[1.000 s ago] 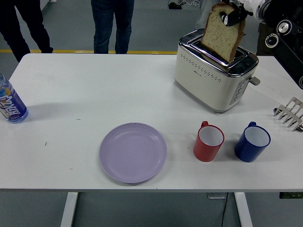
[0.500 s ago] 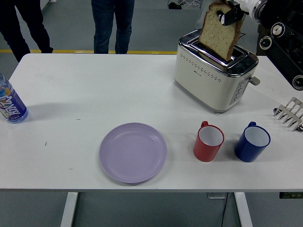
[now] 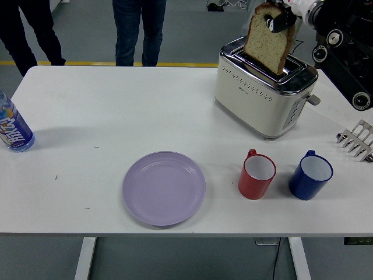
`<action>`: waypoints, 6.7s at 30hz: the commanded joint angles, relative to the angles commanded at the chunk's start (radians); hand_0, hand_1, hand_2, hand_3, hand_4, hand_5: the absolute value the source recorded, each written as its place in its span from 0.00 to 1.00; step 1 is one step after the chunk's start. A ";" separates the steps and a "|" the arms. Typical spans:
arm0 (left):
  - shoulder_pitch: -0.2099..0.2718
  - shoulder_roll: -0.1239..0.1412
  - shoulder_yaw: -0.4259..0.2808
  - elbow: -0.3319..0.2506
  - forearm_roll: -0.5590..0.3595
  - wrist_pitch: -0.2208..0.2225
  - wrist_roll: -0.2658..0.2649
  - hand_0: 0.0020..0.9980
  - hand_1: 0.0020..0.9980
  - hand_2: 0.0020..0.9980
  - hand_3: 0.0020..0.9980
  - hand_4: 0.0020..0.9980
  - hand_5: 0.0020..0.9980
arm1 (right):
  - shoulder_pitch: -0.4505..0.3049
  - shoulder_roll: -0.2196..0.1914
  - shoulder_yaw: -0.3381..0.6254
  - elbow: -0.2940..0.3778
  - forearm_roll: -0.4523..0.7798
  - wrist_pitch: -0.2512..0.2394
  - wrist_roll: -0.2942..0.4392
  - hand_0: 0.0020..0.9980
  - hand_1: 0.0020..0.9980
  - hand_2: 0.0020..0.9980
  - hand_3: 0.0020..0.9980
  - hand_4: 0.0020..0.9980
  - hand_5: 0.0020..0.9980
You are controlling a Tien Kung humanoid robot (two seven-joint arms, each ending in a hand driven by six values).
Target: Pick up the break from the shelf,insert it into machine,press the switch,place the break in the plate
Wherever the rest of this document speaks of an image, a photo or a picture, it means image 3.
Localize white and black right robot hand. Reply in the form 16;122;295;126
263;0;317;33

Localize brown-crusted bread slice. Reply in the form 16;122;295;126
243;3;297;76

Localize cream toaster with chrome top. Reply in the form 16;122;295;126
213;36;321;142

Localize lilac round plate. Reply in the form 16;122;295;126
121;150;206;227

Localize person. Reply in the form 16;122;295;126
0;0;67;77
240;0;263;39
112;0;167;67

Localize silver metal toast rack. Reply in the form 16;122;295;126
336;119;373;163

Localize blue enamel mug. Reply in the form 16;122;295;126
287;149;333;201

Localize red enamel mug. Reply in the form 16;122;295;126
237;149;277;200

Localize black table control panel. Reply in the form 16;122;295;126
343;237;373;246

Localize white table leg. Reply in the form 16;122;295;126
288;237;312;280
73;237;97;280

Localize clear bottle with blue label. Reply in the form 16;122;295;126
0;89;36;153

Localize white floor cables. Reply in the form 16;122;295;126
223;0;251;9

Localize grey under-table bracket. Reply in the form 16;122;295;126
254;237;281;245

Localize black cable under table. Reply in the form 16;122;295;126
270;237;282;280

